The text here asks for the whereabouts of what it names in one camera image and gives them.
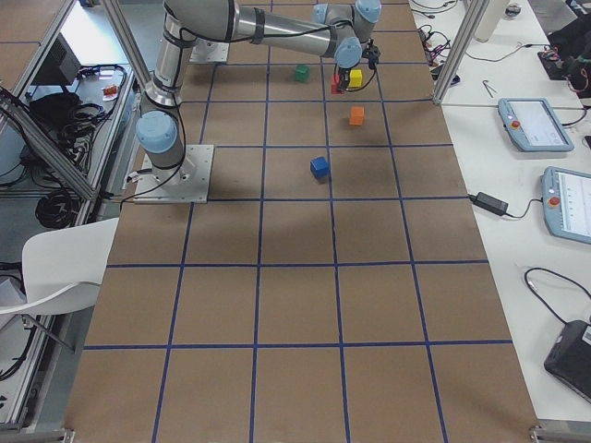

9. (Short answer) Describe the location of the green wooden block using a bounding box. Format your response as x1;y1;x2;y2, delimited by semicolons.
294;65;310;83

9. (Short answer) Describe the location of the teach pendant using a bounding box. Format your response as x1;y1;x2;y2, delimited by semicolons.
498;98;574;152
541;167;590;244

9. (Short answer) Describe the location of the orange wooden block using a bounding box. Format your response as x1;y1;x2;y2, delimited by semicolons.
349;106;365;126

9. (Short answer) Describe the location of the aluminium frame post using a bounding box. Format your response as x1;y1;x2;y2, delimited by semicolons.
432;0;489;104

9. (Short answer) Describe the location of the red wooden block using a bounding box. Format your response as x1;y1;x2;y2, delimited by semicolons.
331;74;346;94

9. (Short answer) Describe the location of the upper teach pendant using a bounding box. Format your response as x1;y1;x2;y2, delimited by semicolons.
498;98;574;152

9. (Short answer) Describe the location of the white chair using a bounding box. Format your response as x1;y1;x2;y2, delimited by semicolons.
1;218;119;316

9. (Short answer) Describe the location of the black computer box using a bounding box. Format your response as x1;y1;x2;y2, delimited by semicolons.
32;33;81;86

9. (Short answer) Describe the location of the black power adapter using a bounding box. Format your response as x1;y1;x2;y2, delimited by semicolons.
468;192;508;216

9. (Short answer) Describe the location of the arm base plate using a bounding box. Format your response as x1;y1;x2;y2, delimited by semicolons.
189;39;229;65
133;145;214;204

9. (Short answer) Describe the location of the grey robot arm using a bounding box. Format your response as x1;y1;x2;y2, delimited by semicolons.
136;1;381;188

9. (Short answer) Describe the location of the black laptop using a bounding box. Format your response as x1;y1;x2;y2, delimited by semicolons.
544;320;590;401

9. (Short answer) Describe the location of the lower teach pendant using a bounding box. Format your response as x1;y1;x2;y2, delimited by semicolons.
541;167;590;244

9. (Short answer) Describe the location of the blue wooden block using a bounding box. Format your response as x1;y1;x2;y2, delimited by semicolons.
309;156;331;180

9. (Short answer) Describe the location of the yellow wooden block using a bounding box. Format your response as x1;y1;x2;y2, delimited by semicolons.
348;69;363;89

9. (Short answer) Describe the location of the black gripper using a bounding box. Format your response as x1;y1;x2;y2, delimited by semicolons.
335;66;351;91

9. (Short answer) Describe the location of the white paper roll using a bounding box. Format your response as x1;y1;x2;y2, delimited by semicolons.
474;0;508;42

